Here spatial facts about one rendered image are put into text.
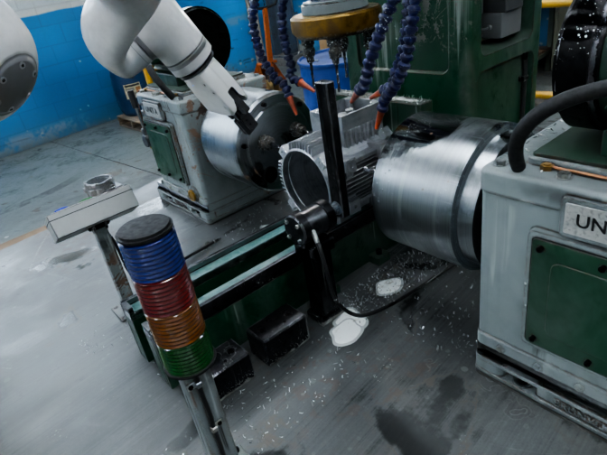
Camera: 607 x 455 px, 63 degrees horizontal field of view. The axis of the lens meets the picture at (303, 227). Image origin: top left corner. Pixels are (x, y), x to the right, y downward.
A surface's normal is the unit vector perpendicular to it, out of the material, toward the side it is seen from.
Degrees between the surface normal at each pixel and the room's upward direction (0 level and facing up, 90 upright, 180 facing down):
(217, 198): 90
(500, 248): 90
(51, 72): 90
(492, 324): 90
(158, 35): 103
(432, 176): 55
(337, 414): 0
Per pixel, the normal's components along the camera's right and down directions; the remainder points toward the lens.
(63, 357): -0.15, -0.87
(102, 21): -0.49, 0.53
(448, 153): -0.56, -0.47
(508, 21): 0.64, 0.28
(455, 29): -0.75, 0.41
